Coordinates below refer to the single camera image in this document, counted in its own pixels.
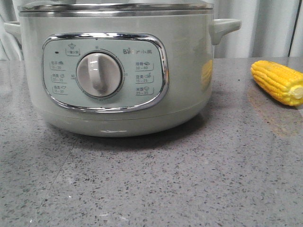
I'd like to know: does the glass pot lid steel rim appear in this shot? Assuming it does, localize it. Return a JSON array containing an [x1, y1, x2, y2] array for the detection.
[[18, 0, 214, 12]]

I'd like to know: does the yellow corn cob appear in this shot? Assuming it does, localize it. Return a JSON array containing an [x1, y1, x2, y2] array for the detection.
[[250, 61, 303, 106]]

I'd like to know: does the pale green electric cooking pot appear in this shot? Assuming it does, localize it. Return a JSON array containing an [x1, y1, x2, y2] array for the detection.
[[4, 10, 241, 137]]

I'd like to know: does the black vertical cable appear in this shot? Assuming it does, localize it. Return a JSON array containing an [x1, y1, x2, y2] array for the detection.
[[287, 0, 301, 58]]

